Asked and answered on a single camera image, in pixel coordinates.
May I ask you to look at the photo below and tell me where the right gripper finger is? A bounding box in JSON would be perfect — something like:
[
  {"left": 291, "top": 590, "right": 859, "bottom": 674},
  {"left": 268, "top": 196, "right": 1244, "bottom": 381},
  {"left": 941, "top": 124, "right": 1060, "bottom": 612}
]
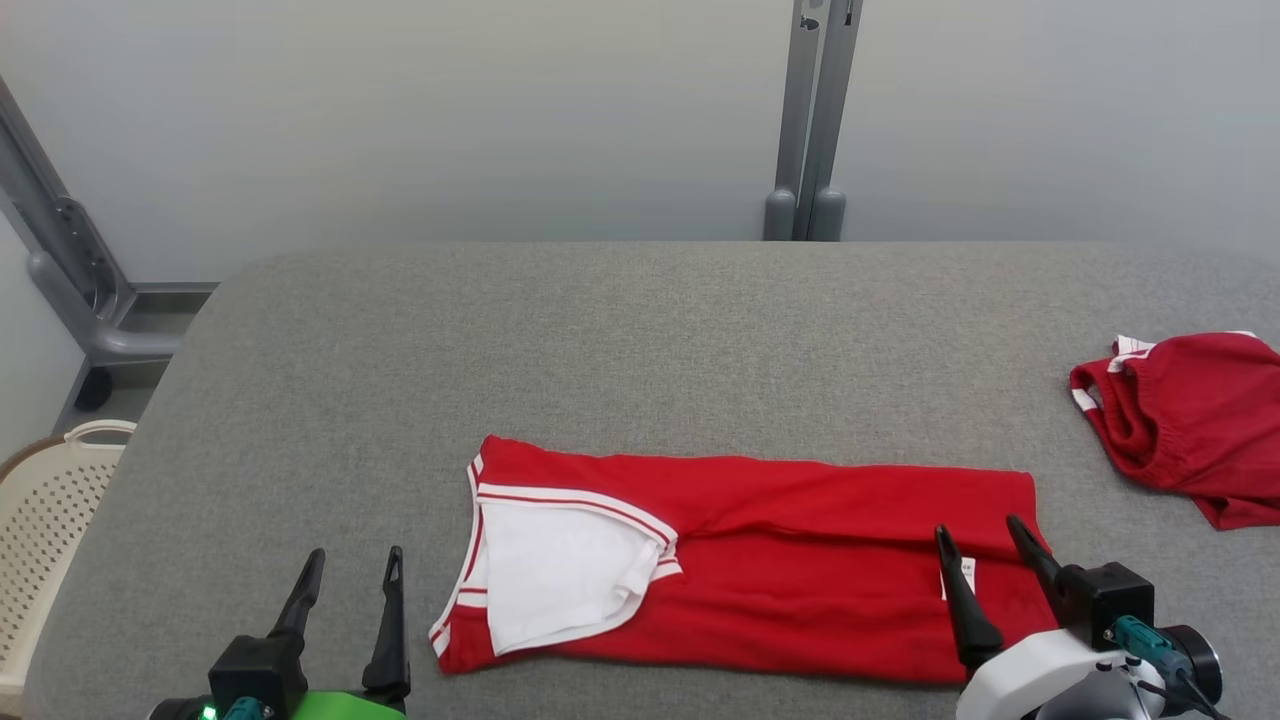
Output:
[
  {"left": 934, "top": 524, "right": 1005, "bottom": 672},
  {"left": 1005, "top": 514, "right": 1068, "bottom": 607}
]

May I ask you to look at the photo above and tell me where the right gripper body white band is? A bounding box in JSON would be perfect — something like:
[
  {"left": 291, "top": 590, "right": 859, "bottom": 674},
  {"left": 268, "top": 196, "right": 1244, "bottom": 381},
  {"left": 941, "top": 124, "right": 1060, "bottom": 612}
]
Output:
[{"left": 955, "top": 628, "right": 1143, "bottom": 720}]

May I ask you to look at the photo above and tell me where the small black frame foot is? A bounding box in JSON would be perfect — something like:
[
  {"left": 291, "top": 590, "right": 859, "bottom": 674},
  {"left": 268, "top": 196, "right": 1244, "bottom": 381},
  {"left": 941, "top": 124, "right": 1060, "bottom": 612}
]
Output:
[{"left": 73, "top": 367, "right": 115, "bottom": 412}]

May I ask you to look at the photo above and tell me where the grey metal partition post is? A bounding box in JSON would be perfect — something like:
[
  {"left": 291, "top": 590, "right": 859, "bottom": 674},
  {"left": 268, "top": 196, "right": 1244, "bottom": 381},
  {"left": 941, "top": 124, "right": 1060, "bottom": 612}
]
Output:
[
  {"left": 800, "top": 0, "right": 864, "bottom": 243},
  {"left": 762, "top": 0, "right": 826, "bottom": 243}
]

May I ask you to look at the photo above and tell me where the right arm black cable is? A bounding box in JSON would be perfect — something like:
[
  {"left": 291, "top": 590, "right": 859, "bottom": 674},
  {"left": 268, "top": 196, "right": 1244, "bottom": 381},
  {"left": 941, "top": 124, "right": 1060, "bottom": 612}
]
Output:
[{"left": 1112, "top": 615, "right": 1236, "bottom": 720}]

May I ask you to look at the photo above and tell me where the grey bent metal frame tube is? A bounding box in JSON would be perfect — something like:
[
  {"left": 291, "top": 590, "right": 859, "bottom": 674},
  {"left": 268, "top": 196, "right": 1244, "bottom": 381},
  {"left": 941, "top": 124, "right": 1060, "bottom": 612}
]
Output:
[{"left": 0, "top": 75, "right": 219, "bottom": 366}]

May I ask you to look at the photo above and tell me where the red shorts white stripe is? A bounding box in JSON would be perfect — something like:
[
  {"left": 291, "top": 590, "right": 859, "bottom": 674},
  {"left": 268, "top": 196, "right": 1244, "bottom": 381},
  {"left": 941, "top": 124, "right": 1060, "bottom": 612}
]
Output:
[{"left": 1068, "top": 330, "right": 1280, "bottom": 532}]

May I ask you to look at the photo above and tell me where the beige plastic laundry basket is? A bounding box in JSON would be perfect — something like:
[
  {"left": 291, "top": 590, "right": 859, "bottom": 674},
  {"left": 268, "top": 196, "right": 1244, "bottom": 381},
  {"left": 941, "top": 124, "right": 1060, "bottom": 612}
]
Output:
[{"left": 0, "top": 420, "right": 138, "bottom": 691}]

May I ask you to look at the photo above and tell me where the red white jersey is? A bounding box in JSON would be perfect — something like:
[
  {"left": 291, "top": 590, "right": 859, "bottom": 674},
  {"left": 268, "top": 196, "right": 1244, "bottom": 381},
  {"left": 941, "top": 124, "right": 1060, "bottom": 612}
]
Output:
[{"left": 428, "top": 434, "right": 1063, "bottom": 688}]

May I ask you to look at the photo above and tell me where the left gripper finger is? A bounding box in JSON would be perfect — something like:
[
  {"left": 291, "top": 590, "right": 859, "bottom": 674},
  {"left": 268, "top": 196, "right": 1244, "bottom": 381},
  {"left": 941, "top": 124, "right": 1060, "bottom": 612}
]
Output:
[
  {"left": 266, "top": 547, "right": 327, "bottom": 648},
  {"left": 361, "top": 545, "right": 412, "bottom": 702}
]

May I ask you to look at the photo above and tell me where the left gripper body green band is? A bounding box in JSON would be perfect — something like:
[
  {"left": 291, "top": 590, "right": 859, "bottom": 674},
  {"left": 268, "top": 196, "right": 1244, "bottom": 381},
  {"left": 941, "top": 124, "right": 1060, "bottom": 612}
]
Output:
[{"left": 285, "top": 689, "right": 407, "bottom": 720}]

